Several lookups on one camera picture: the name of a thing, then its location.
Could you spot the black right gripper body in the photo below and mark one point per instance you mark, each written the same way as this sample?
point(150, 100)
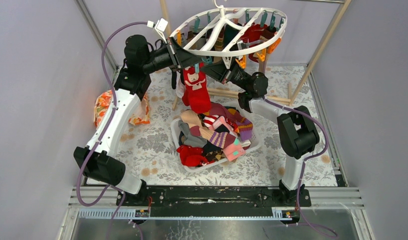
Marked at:
point(235, 76)

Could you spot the purple striped sock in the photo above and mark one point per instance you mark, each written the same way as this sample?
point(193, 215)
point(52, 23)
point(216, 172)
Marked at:
point(244, 127)

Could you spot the white sock black stripes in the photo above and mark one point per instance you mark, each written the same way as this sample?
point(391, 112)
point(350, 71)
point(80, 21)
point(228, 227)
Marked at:
point(180, 87)

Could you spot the grey sock in basket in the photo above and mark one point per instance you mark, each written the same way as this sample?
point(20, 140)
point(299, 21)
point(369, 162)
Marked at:
point(187, 138)

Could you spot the white oval clip hanger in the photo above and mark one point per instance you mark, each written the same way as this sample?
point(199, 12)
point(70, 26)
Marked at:
point(258, 27)

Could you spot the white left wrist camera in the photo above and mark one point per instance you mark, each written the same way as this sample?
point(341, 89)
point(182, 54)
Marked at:
point(159, 27)

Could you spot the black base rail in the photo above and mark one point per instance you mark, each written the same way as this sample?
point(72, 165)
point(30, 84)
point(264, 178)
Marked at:
point(215, 201)

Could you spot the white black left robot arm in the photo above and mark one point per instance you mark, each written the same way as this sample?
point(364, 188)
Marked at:
point(97, 159)

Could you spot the floral orange fabric bag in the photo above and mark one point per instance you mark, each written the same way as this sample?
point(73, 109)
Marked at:
point(139, 117)

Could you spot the small red crumpled sock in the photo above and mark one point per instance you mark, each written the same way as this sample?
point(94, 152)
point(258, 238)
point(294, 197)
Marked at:
point(191, 156)

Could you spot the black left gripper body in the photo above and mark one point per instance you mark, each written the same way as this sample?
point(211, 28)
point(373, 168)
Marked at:
point(174, 54)

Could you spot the dark teal hanging sock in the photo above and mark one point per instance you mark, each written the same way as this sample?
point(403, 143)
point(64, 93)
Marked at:
point(229, 34)

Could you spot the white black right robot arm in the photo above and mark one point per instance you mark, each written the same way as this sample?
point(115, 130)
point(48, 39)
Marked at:
point(296, 127)

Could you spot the orange clothespin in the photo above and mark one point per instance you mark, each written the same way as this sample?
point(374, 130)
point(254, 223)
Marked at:
point(273, 46)

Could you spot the large red sock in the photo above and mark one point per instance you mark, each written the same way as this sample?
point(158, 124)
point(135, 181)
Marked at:
point(196, 94)

